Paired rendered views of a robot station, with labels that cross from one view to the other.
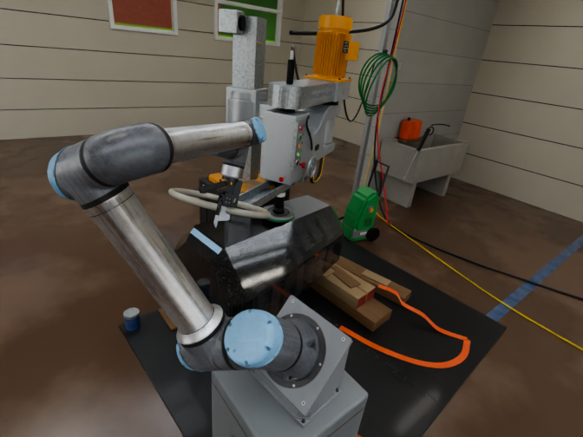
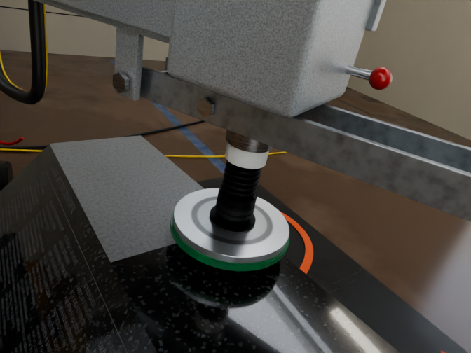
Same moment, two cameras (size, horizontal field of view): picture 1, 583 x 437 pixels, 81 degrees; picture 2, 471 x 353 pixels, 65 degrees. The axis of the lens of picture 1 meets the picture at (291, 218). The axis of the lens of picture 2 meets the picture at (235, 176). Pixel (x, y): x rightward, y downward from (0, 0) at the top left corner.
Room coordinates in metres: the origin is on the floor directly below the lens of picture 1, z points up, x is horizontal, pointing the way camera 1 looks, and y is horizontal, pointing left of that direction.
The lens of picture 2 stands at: (2.07, 0.66, 1.25)
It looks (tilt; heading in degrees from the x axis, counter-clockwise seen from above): 27 degrees down; 275
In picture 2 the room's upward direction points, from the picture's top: 12 degrees clockwise
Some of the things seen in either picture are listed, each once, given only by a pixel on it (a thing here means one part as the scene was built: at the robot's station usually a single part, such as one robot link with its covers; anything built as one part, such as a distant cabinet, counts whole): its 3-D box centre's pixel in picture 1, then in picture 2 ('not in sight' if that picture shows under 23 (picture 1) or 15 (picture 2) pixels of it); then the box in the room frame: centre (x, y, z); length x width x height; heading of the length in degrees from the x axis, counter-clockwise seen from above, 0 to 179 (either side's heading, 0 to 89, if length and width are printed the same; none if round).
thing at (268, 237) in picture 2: (278, 211); (231, 220); (2.11, 0.09, 0.87); 0.21 x 0.21 x 0.01
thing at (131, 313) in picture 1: (132, 319); not in sight; (1.79, 1.03, 0.08); 0.10 x 0.10 x 0.13
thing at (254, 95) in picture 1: (246, 113); not in sight; (2.92, 0.46, 1.36); 0.35 x 0.35 x 0.41
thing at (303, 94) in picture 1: (311, 94); not in sight; (2.43, -0.04, 1.61); 0.96 x 0.25 x 0.17; 158
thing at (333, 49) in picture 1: (334, 48); not in sight; (2.71, -0.17, 1.89); 0.31 x 0.28 x 0.40; 68
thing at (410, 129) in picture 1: (412, 128); not in sight; (5.12, -1.61, 1.00); 0.50 x 0.22 x 0.33; 131
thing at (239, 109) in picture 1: (269, 116); not in sight; (2.86, 0.27, 1.36); 0.74 x 0.34 x 0.25; 72
